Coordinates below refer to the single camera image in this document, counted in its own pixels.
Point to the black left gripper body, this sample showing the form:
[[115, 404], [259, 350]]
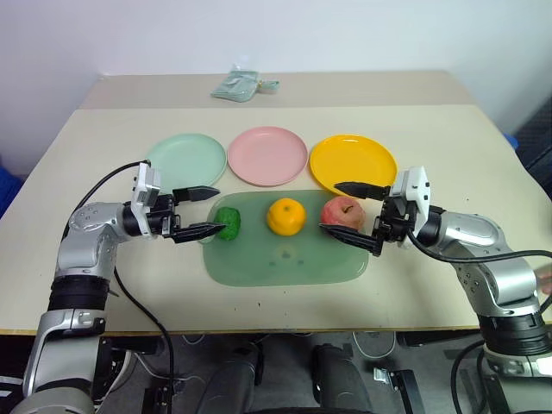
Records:
[[164, 217]]

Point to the green vegetable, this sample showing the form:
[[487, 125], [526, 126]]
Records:
[[229, 224]]

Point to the blurred bare person hand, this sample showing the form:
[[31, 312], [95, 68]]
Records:
[[545, 280]]

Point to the pink round plate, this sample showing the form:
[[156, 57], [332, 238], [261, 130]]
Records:
[[267, 155]]

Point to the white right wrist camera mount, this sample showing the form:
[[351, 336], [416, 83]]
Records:
[[414, 185]]

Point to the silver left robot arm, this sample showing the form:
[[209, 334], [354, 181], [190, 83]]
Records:
[[86, 224]]

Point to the red apple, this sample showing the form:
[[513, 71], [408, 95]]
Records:
[[343, 213]]

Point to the small blue box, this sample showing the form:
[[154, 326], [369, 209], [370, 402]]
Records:
[[510, 142]]

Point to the translucent green rectangular tray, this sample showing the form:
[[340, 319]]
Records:
[[280, 267]]

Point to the orange fruit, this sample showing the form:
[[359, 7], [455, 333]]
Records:
[[286, 217]]

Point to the teal fabric pouch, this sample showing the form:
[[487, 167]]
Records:
[[233, 88]]

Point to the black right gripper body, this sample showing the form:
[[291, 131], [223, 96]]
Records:
[[397, 220]]

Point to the black textured bag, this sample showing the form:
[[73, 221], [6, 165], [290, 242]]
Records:
[[537, 146]]

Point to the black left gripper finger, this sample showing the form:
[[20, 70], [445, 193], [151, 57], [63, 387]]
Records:
[[196, 193], [196, 231]]

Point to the black metal floor bracket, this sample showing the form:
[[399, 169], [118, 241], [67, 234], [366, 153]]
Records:
[[401, 388]]

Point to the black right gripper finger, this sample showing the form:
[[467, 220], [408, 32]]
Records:
[[353, 239], [362, 190]]

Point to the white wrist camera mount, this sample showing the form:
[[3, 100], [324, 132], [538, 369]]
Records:
[[414, 185], [146, 185]]

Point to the small teal pouch tag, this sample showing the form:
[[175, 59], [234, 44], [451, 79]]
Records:
[[269, 85]]

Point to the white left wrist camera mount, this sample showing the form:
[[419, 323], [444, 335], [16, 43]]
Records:
[[146, 185]]

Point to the blue object beside table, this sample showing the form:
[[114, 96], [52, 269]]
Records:
[[8, 190]]

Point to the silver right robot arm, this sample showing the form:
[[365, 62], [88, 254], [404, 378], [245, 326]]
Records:
[[474, 233]]

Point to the yellow round plate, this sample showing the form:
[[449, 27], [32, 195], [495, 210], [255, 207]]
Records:
[[351, 159]]

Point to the dark rounded robot leg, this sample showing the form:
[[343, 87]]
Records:
[[340, 379], [228, 379]]

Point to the mint green round plate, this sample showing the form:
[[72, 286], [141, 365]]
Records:
[[190, 157]]

